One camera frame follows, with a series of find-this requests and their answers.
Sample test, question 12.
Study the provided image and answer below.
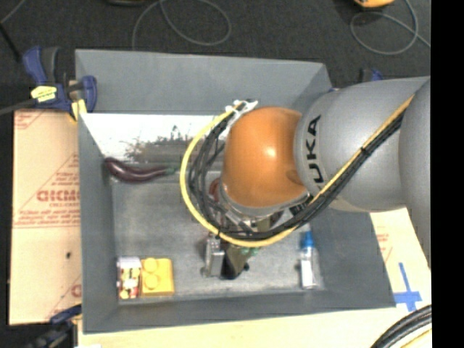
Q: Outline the grey metal bin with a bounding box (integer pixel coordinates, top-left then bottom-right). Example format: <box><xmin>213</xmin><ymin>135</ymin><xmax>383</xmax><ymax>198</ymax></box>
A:
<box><xmin>74</xmin><ymin>49</ymin><xmax>397</xmax><ymax>335</ymax></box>

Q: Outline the white and red small box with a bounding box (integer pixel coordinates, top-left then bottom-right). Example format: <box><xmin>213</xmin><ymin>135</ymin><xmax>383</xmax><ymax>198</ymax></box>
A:
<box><xmin>115</xmin><ymin>256</ymin><xmax>143</xmax><ymax>301</ymax></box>

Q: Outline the clear plastic bottle, blue cap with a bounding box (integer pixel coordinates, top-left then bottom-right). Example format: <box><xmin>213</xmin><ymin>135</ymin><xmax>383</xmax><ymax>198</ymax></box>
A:
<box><xmin>298</xmin><ymin>230</ymin><xmax>322</xmax><ymax>291</ymax></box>

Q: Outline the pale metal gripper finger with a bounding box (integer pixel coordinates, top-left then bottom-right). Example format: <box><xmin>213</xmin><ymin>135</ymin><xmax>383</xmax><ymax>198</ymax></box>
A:
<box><xmin>202</xmin><ymin>251</ymin><xmax>226</xmax><ymax>278</ymax></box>
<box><xmin>205</xmin><ymin>234</ymin><xmax>222</xmax><ymax>254</ymax></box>

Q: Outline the brown cardboard board, red print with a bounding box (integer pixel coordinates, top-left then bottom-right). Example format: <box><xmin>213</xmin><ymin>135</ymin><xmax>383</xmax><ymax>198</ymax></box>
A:
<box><xmin>7</xmin><ymin>109</ymin><xmax>431</xmax><ymax>326</ymax></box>

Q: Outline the yellow toy building block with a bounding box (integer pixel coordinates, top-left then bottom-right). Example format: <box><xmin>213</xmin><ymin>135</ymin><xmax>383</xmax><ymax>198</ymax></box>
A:
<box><xmin>140</xmin><ymin>257</ymin><xmax>176</xmax><ymax>297</ymax></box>

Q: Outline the dark purple curved toy vegetable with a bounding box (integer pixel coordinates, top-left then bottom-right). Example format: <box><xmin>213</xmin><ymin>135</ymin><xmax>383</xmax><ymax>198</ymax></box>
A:
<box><xmin>104</xmin><ymin>157</ymin><xmax>176</xmax><ymax>183</ymax></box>

